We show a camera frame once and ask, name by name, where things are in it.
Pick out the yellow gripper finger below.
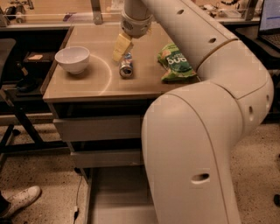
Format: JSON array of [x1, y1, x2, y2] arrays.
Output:
[[112, 32, 133, 62]]

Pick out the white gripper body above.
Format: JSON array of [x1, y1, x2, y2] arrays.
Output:
[[121, 10, 152, 39]]

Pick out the redbull can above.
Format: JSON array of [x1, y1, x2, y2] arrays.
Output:
[[119, 52, 133, 79]]

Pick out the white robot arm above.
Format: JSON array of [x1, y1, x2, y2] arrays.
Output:
[[113, 0, 274, 224]]

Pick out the grey drawer cabinet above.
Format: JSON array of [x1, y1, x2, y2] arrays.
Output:
[[39, 22, 202, 185]]

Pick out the grey top drawer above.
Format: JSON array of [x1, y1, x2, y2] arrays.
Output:
[[53, 115, 141, 142]]

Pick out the grey middle drawer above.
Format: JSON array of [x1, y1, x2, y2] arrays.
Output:
[[71, 149, 144, 168]]

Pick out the grey open bottom drawer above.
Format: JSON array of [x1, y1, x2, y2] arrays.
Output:
[[84, 165, 158, 224]]

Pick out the white ceramic bowl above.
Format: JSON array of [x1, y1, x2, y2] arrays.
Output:
[[55, 46, 90, 74]]

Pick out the green chip bag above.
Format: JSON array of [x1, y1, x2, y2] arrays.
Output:
[[157, 43, 196, 81]]

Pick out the laptop computer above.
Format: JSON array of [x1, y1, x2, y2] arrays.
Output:
[[258, 0, 280, 51]]

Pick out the white sneaker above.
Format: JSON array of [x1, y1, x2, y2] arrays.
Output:
[[0, 185, 41, 219]]

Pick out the black floor cable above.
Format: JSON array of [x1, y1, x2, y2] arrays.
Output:
[[72, 174, 84, 224]]

